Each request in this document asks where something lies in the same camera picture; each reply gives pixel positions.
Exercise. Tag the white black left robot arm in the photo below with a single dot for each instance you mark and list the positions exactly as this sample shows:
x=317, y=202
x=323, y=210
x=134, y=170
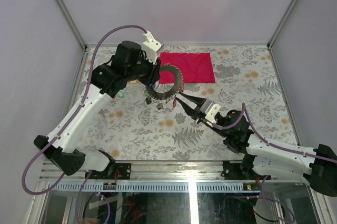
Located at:
x=130, y=62

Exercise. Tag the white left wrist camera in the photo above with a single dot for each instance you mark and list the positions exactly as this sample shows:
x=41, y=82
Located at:
x=151, y=47

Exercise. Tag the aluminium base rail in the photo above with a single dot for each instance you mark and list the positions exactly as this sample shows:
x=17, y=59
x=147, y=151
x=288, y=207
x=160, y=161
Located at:
x=161, y=171

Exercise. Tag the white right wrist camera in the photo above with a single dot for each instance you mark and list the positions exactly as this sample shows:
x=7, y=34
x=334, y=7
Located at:
x=210, y=110

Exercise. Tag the white slotted cable duct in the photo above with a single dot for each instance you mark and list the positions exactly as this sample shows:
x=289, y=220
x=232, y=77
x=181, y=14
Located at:
x=129, y=186

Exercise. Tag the green tag key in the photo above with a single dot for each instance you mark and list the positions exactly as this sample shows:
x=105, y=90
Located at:
x=120, y=94

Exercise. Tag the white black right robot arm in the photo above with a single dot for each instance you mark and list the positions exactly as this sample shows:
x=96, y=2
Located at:
x=264, y=157

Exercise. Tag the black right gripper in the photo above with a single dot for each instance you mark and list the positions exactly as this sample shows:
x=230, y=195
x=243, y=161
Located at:
x=197, y=114

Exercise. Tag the grey disc with key rings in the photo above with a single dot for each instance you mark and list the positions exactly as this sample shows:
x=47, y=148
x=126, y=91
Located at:
x=168, y=86

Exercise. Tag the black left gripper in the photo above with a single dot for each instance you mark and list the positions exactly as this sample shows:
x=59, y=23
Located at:
x=154, y=74

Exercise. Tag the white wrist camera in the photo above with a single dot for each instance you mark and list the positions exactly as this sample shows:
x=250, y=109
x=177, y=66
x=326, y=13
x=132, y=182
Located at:
x=210, y=110
x=151, y=47

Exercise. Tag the red folded cloth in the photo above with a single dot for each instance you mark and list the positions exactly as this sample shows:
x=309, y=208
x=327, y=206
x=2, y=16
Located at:
x=195, y=67

